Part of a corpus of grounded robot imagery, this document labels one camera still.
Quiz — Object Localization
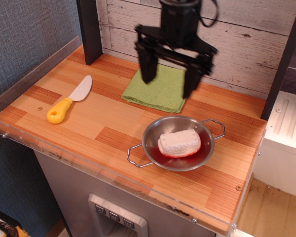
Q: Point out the green folded cloth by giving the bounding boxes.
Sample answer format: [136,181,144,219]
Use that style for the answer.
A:
[121,64,185,113]

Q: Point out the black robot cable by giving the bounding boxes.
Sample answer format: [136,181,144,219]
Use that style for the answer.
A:
[198,0,219,28]

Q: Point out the orange and black object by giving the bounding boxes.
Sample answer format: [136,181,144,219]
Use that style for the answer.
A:
[0,221,29,237]

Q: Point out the yellow handled toy knife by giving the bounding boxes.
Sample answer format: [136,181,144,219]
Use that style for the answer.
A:
[46,75,93,124]

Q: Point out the steel bowl with wire handles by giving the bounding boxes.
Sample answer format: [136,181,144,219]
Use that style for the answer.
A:
[127,116,225,172]

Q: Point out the silver dispenser panel with buttons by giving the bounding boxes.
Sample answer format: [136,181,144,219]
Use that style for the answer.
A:
[88,194,148,237]

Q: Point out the clear acrylic edge guard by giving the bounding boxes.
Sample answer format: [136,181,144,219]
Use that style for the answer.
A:
[0,114,266,236]

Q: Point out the dark upright post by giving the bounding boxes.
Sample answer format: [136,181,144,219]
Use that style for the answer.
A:
[76,0,103,65]
[260,17,296,120]

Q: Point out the dark left upright post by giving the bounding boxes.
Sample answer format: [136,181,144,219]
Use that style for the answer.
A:
[76,0,103,65]

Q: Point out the grey toy fridge cabinet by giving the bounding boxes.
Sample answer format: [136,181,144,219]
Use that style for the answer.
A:
[35,152,215,237]

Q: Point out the white and red toy food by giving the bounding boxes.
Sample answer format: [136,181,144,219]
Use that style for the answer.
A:
[157,129,201,158]

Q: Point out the dark right upright post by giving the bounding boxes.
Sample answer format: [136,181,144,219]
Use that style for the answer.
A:
[260,17,296,120]

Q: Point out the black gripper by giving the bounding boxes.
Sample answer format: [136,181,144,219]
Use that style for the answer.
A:
[135,0,217,99]

